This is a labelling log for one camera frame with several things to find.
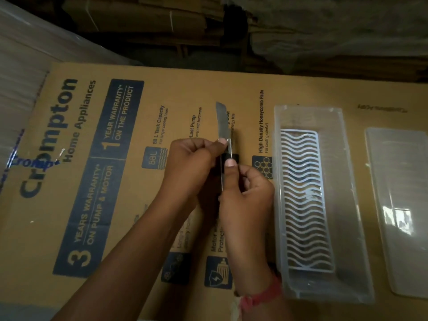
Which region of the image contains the red thread wristband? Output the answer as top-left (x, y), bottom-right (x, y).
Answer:
top-left (238, 276), bottom-right (283, 311)

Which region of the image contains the clear plastic lid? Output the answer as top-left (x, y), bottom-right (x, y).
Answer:
top-left (364, 128), bottom-right (428, 298)

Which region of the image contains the person's right forearm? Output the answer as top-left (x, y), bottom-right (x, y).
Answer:
top-left (230, 259), bottom-right (292, 321)

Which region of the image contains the blue printed tape strip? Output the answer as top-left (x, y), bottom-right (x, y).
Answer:
top-left (5, 148), bottom-right (66, 171)

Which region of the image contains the person's right hand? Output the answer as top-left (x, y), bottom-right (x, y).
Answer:
top-left (218, 158), bottom-right (276, 262)

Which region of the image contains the large printed cardboard box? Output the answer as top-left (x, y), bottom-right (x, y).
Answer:
top-left (0, 62), bottom-right (428, 321)

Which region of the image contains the brown cardboard stack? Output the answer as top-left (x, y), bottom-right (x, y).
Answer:
top-left (61, 0), bottom-right (256, 42)

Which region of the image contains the white plastic-wrapped stack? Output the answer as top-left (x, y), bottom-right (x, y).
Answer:
top-left (0, 0), bottom-right (142, 192)

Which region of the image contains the black utility knife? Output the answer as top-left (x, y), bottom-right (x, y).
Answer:
top-left (215, 101), bottom-right (240, 195)

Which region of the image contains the person's left forearm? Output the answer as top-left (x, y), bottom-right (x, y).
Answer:
top-left (50, 192), bottom-right (198, 321)

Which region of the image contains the person's left hand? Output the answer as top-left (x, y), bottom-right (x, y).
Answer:
top-left (160, 137), bottom-right (229, 207)

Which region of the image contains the clear plastic container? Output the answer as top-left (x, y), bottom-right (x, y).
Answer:
top-left (273, 104), bottom-right (376, 304)

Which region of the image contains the white wavy grid insert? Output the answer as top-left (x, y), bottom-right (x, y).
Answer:
top-left (279, 129), bottom-right (336, 274)

